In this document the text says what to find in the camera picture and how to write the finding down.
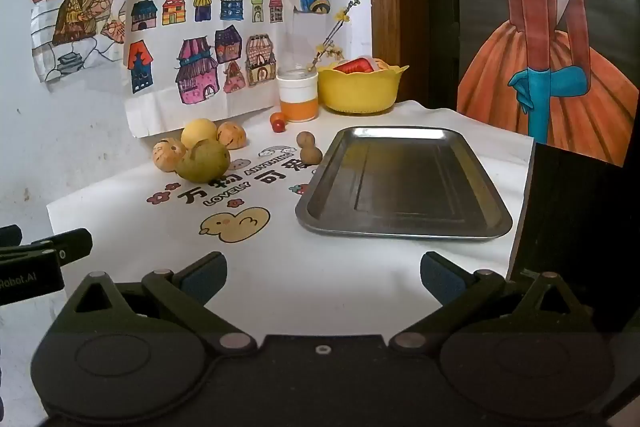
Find tan striped round fruit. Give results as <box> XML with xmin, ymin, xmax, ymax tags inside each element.
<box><xmin>152</xmin><ymin>139</ymin><xmax>188</xmax><ymax>172</ymax></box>

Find metal tray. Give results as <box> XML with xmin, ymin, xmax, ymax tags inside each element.
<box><xmin>295</xmin><ymin>125</ymin><xmax>514</xmax><ymax>240</ymax></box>

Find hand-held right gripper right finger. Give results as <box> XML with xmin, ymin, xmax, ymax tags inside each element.
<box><xmin>389</xmin><ymin>251</ymin><xmax>596</xmax><ymax>354</ymax></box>

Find yellow round fruit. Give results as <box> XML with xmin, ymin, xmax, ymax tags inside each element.
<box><xmin>181</xmin><ymin>118</ymin><xmax>219</xmax><ymax>150</ymax></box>

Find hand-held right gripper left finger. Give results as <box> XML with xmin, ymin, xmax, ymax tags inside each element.
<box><xmin>59</xmin><ymin>251</ymin><xmax>257</xmax><ymax>355</ymax></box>

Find coloured houses drawing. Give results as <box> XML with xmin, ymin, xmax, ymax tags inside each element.
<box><xmin>122</xmin><ymin>0</ymin><xmax>298</xmax><ymax>138</ymax></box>

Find orange dress figure painting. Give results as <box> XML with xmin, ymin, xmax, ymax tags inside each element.
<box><xmin>456</xmin><ymin>0</ymin><xmax>640</xmax><ymax>168</ymax></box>

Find yellow plastic bowl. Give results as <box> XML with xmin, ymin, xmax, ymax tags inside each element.
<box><xmin>317</xmin><ymin>61</ymin><xmax>409</xmax><ymax>116</ymax></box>

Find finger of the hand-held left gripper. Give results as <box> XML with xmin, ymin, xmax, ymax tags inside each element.
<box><xmin>31</xmin><ymin>228</ymin><xmax>94</xmax><ymax>266</ymax></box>
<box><xmin>0</xmin><ymin>224</ymin><xmax>24</xmax><ymax>249</ymax></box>

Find white and orange jar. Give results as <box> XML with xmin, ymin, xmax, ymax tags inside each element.
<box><xmin>276</xmin><ymin>66</ymin><xmax>319</xmax><ymax>122</ymax></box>

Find yellow flower branch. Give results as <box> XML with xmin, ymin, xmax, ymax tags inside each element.
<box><xmin>306</xmin><ymin>0</ymin><xmax>361</xmax><ymax>72</ymax></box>

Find red packet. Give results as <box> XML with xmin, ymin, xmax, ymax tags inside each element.
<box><xmin>334</xmin><ymin>56</ymin><xmax>376</xmax><ymax>74</ymax></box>

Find green round fruit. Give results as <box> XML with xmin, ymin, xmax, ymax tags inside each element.
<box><xmin>175</xmin><ymin>139</ymin><xmax>231</xmax><ymax>182</ymax></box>

